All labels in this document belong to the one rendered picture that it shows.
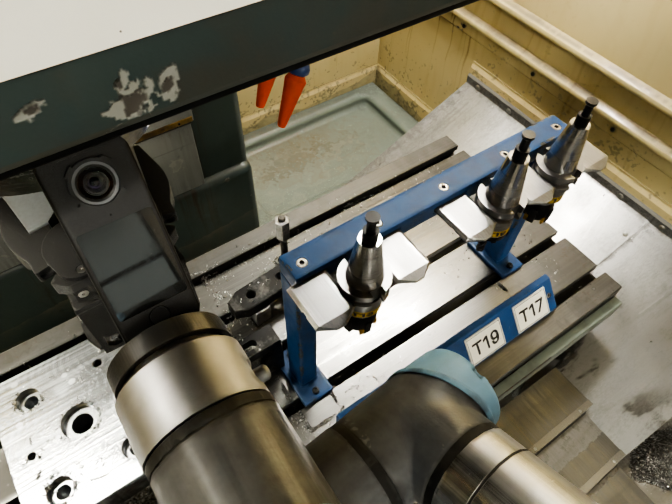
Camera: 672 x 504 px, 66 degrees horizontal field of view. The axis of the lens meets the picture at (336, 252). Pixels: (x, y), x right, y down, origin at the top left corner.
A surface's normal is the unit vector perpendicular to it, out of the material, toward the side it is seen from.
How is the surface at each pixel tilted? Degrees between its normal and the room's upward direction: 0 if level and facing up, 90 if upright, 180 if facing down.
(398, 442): 11
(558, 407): 7
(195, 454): 16
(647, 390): 24
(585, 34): 90
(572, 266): 0
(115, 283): 59
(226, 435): 7
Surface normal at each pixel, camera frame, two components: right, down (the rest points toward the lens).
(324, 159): 0.04, -0.58
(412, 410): -0.22, -0.73
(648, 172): -0.82, 0.44
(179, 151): 0.57, 0.68
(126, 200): 0.54, 0.26
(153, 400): -0.33, -0.31
